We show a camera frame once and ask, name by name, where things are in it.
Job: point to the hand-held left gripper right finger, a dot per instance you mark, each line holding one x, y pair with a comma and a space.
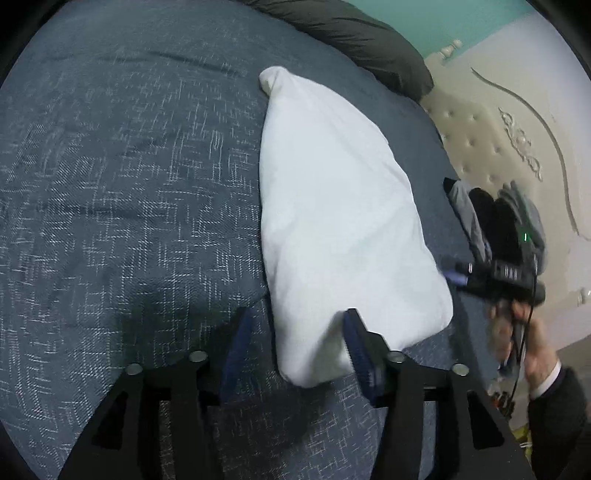
360, 360

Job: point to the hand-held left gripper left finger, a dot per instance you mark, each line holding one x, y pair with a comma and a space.
235, 360

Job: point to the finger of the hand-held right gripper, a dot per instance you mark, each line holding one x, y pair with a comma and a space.
461, 276

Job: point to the white t-shirt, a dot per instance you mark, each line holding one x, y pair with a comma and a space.
332, 230

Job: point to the person's right forearm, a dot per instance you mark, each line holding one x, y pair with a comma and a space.
563, 415

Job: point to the person's right hand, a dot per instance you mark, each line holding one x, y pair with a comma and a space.
538, 355

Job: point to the lavender folded garment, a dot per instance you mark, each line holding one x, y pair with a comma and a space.
466, 217

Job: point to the grey folded sweatshirt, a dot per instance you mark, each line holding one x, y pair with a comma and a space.
526, 212

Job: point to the cream tufted headboard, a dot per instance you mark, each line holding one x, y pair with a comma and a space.
508, 138

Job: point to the blue-grey bed sheet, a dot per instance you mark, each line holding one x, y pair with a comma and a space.
115, 184

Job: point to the dark grey long pillow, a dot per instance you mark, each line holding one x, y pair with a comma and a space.
360, 37

